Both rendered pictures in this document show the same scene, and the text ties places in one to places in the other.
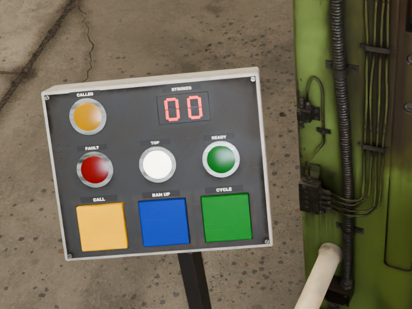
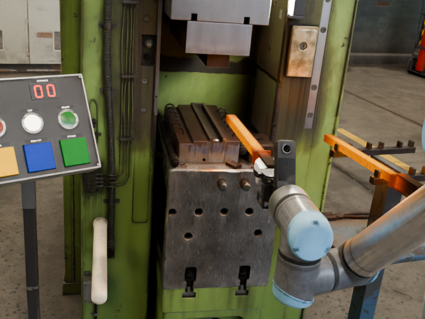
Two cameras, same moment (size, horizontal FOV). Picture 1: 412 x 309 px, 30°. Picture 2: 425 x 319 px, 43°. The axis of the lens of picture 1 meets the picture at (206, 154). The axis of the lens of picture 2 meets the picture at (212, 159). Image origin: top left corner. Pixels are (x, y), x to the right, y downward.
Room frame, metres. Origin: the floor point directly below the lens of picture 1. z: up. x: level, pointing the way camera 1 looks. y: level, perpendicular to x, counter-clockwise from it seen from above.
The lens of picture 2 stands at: (-0.45, 0.68, 1.57)
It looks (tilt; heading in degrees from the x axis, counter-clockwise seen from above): 21 degrees down; 316
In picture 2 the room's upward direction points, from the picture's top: 5 degrees clockwise
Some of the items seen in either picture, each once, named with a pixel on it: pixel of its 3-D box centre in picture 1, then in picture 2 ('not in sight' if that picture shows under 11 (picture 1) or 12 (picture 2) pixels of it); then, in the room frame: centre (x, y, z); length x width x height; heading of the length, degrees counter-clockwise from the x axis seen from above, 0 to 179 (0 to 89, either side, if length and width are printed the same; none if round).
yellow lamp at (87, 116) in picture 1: (87, 116); not in sight; (0.95, 0.17, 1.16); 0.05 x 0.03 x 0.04; 59
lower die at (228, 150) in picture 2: not in sight; (198, 130); (0.93, -0.56, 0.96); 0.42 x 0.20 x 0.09; 149
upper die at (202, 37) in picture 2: not in sight; (207, 28); (0.93, -0.56, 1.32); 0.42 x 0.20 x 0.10; 149
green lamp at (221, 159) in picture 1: (221, 159); (67, 119); (0.88, -0.02, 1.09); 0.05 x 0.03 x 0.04; 59
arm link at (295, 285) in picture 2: not in sight; (300, 274); (0.12, -0.16, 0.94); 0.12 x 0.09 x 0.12; 72
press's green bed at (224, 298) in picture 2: not in sight; (198, 295); (0.91, -0.62, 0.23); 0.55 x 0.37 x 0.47; 149
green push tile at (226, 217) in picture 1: (226, 217); (74, 152); (0.84, -0.02, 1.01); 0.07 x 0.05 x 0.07; 84
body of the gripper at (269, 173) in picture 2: not in sight; (278, 192); (0.27, -0.24, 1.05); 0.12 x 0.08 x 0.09; 149
